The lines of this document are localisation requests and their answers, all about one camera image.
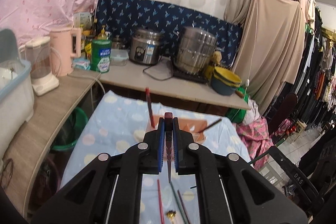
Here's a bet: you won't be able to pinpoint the dark maroon chopstick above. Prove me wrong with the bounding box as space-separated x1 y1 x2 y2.
165 112 174 184

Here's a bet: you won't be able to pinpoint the dark red chopstick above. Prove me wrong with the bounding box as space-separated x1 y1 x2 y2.
197 118 222 134
177 190 191 224

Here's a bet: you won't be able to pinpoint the gold flower-shaped spoon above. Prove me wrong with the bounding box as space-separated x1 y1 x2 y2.
166 210 177 224

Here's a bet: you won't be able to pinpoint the bright red chopstick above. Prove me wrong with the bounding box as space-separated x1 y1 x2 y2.
157 179 165 224

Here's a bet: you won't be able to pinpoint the pink perforated utensil holder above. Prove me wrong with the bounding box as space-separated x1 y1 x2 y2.
146 115 208 144

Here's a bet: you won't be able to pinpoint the light blue patterned tablecloth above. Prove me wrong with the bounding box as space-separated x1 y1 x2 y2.
61 91 251 223

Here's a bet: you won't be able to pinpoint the black induction cooktop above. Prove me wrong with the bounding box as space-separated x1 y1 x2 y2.
173 68 209 84

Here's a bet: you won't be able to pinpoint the pink pineapple print cloth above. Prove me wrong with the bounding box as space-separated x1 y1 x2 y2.
236 117 273 160

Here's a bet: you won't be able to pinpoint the green plastic bag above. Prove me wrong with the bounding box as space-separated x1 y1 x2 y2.
226 93 249 123

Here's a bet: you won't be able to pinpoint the stacked yellow blue bowls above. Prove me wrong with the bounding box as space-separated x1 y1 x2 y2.
210 67 242 96

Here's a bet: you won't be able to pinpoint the dark wooden chair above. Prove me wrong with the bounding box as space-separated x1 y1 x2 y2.
266 93 298 135

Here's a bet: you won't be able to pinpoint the yellow sponge loofah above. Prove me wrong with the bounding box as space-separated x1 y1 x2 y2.
211 51 222 66

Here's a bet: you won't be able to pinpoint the silver rice cooker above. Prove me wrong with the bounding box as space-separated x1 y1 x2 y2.
129 28 163 65

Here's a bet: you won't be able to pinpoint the stainless steel steamer pot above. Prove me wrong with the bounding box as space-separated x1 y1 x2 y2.
174 27 217 75

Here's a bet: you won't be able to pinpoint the clear food storage container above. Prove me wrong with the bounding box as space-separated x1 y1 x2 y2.
110 49 129 66

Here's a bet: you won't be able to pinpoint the small glass-lid pot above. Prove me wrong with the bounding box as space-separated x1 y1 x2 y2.
111 35 128 50

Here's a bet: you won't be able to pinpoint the green milk powder can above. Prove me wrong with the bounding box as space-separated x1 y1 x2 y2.
91 40 112 73

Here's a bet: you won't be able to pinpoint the blue tissue pack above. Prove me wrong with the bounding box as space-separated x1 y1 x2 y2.
72 58 91 71

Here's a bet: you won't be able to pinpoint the yellow oil bottle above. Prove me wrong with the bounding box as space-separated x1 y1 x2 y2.
97 25 108 40

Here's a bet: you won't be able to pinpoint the wooden counter shelf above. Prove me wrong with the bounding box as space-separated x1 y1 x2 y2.
4 62 249 217

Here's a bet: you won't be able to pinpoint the navy patterned backsplash cloth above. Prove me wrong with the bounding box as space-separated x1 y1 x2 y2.
96 0 243 68

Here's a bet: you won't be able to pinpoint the beige hanging curtain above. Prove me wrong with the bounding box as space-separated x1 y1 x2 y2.
224 0 305 113

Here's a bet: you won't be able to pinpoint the pink electric kettle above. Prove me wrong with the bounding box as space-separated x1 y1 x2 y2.
50 27 81 77

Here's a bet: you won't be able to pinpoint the white blender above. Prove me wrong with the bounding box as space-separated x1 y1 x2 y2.
19 36 59 96

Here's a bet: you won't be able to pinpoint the white dish rack bin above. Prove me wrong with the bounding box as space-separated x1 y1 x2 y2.
0 29 34 158

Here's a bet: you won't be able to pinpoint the black power cable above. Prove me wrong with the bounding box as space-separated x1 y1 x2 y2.
142 57 176 81

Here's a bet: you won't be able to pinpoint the white cord with switch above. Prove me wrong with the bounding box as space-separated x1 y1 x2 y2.
237 0 259 119

